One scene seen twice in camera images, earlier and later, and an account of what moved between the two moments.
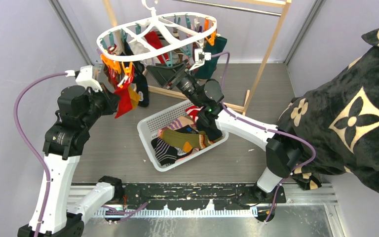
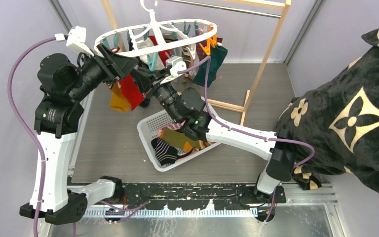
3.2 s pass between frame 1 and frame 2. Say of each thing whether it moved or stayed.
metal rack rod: stayed
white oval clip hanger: moved
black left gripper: moved
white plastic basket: stayed
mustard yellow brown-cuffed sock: moved
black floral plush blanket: stayed
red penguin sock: moved
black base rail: stayed
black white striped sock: stayed
